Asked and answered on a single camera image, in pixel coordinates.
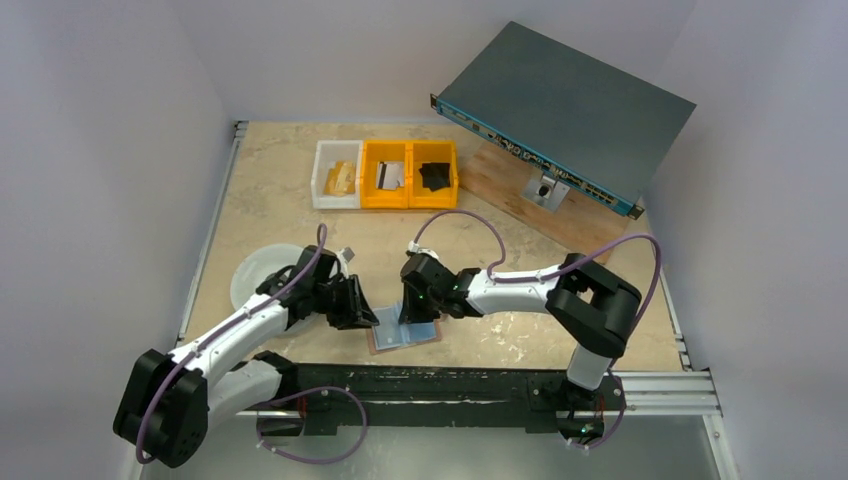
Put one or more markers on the aluminium frame rail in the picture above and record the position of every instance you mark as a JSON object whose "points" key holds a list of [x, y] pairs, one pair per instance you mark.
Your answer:
{"points": [[683, 393]]}

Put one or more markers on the gold cards in white bin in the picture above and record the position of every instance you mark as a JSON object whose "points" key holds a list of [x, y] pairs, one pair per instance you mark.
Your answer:
{"points": [[341, 179]]}

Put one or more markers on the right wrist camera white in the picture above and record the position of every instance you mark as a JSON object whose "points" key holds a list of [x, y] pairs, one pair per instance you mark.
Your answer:
{"points": [[414, 248]]}

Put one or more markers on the right yellow plastic bin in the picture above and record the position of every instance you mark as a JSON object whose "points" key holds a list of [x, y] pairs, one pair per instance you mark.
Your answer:
{"points": [[424, 151]]}

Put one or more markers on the metal mounting bracket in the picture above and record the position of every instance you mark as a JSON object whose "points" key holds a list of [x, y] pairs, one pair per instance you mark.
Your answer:
{"points": [[545, 192]]}

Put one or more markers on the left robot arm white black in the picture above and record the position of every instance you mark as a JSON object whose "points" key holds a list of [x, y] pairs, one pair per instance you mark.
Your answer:
{"points": [[172, 399]]}

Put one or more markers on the middle yellow plastic bin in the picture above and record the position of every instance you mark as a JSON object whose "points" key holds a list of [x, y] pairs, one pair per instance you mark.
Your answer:
{"points": [[375, 151]]}

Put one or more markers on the white plastic bin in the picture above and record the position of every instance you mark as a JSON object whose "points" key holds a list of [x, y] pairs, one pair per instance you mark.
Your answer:
{"points": [[327, 153]]}

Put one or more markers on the blue grey network switch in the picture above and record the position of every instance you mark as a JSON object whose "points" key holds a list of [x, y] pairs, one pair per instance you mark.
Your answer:
{"points": [[587, 124]]}

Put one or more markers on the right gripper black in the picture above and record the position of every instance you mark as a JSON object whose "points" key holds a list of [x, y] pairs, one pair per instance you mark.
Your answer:
{"points": [[416, 299]]}

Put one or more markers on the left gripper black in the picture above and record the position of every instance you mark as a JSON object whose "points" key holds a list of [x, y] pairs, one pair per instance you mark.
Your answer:
{"points": [[355, 313]]}

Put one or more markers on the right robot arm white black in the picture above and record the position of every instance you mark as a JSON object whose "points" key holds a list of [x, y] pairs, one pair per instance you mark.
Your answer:
{"points": [[595, 306]]}

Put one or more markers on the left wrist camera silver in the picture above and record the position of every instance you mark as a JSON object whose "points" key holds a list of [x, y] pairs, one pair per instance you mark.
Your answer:
{"points": [[346, 255]]}

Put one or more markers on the brown leather card holder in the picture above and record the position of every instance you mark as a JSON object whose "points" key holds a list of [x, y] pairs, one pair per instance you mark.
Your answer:
{"points": [[404, 338]]}

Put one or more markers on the yellow plastic bin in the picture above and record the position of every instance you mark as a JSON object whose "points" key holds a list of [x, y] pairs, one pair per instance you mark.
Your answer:
{"points": [[424, 151], [375, 151]]}

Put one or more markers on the plywood board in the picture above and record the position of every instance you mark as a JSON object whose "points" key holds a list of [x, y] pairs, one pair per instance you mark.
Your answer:
{"points": [[492, 184]]}

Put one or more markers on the black card in yellow bin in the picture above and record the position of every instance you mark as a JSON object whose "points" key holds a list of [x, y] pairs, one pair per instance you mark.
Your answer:
{"points": [[436, 175]]}

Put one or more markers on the silver card in yellow bin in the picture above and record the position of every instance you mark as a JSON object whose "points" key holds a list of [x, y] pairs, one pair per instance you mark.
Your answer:
{"points": [[390, 176]]}

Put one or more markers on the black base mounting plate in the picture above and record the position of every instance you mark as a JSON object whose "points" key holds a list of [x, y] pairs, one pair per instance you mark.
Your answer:
{"points": [[323, 397]]}

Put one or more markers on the white tape roll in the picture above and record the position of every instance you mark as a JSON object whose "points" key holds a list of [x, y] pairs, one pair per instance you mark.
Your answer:
{"points": [[257, 266]]}

